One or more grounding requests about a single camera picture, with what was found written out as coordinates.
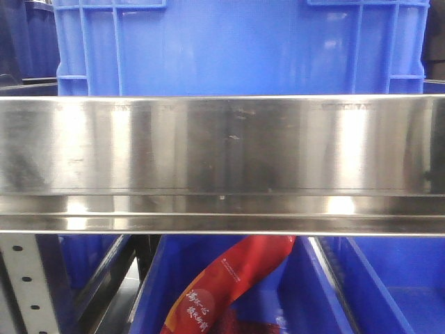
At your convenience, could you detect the grey perforated shelf post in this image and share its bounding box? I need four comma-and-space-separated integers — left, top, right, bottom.
1, 234, 59, 333

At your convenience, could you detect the lower right blue bin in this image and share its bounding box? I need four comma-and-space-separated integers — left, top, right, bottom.
319, 237, 444, 333

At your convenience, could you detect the lower middle blue bin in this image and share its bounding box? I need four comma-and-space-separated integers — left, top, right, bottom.
130, 235, 352, 333

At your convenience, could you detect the dark blue bin left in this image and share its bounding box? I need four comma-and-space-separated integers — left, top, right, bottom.
1, 1, 60, 87

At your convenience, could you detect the large blue bin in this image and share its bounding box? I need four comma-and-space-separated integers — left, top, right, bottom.
53, 1, 430, 96

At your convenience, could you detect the red snack bag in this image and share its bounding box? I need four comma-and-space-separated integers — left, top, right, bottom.
160, 235, 296, 333

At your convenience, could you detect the stainless steel shelf rail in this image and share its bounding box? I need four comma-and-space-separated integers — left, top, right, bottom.
1, 95, 444, 237

